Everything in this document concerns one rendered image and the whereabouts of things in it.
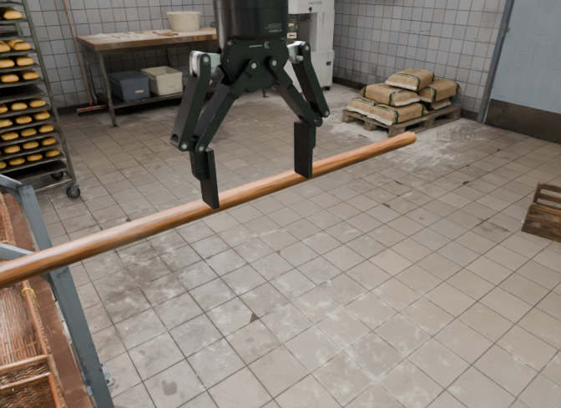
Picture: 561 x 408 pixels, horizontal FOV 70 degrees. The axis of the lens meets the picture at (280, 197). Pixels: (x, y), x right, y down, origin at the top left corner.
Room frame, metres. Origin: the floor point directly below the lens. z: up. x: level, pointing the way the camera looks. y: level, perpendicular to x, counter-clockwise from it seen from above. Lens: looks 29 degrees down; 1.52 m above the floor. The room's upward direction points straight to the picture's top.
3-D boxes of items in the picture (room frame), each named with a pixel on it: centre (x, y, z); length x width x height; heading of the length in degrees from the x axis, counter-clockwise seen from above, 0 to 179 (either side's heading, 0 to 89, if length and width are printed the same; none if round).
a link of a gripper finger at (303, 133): (0.48, -0.03, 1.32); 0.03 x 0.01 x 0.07; 36
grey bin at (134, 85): (4.93, 1.84, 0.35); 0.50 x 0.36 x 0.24; 37
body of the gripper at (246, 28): (0.45, 0.03, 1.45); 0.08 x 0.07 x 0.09; 126
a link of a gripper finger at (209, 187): (0.40, 0.08, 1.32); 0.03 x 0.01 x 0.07; 36
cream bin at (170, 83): (5.19, 1.50, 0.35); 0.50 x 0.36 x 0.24; 38
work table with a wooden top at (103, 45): (5.35, 1.28, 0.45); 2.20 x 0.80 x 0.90; 127
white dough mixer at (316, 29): (6.01, -0.26, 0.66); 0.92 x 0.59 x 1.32; 127
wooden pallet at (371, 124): (4.65, -1.44, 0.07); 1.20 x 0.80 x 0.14; 127
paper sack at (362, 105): (4.62, -1.09, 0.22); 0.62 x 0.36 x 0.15; 132
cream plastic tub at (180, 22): (5.51, 1.21, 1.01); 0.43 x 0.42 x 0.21; 127
